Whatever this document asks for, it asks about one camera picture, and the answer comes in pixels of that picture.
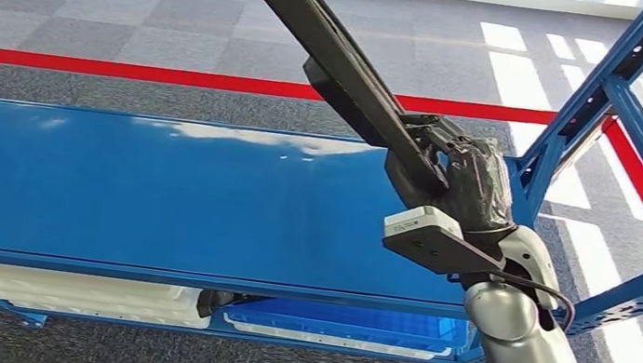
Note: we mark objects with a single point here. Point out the long black plastic part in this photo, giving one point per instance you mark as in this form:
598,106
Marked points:
218,302

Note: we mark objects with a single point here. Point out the black plastic panel part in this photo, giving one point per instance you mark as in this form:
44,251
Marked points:
316,30

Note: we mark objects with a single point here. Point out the blue metal shelf rack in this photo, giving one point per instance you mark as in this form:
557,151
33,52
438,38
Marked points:
170,197

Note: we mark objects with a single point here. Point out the blue plastic crate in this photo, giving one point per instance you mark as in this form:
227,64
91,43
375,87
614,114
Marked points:
353,321

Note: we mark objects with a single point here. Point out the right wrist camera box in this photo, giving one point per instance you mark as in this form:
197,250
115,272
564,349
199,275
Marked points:
432,241

